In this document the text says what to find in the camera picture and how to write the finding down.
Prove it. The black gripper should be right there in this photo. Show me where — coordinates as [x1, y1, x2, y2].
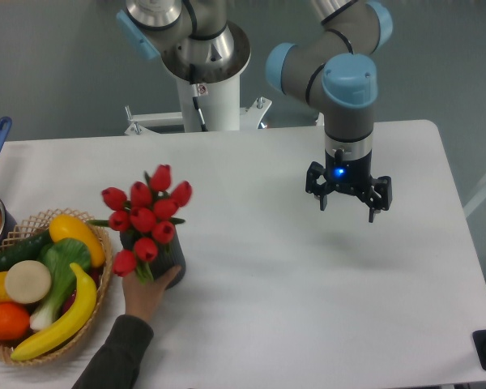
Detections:
[305, 151, 392, 223]

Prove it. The dark grey ribbed vase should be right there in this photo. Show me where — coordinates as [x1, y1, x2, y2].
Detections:
[113, 231, 186, 289]

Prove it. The red tulip bouquet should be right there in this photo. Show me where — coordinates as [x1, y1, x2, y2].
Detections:
[90, 164, 193, 284]

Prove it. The dark sleeved forearm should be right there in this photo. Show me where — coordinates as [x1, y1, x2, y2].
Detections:
[72, 314, 154, 388]

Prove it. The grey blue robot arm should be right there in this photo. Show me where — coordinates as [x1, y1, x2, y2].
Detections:
[116, 1, 393, 216]

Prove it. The person's hand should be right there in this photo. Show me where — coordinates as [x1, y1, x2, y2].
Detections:
[121, 265, 181, 324]

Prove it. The yellow banana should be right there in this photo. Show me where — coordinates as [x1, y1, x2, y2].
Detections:
[11, 263, 97, 361]

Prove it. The yellow squash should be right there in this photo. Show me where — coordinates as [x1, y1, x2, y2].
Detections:
[49, 214, 105, 268]

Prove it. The green bok choy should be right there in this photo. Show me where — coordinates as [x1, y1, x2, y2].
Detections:
[30, 238, 91, 332]

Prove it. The green cucumber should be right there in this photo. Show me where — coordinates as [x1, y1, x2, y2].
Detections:
[0, 229, 53, 272]

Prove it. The round beige disc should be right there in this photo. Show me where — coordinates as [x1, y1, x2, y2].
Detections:
[5, 260, 52, 304]

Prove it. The orange fruit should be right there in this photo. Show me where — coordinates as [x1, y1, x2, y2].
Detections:
[0, 302, 30, 341]

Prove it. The woven wicker basket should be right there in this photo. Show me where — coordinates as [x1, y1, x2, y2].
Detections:
[0, 208, 113, 366]

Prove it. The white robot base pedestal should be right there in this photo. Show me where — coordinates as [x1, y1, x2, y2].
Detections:
[125, 21, 272, 135]

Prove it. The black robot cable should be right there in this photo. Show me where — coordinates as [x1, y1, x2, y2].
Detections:
[188, 63, 209, 133]

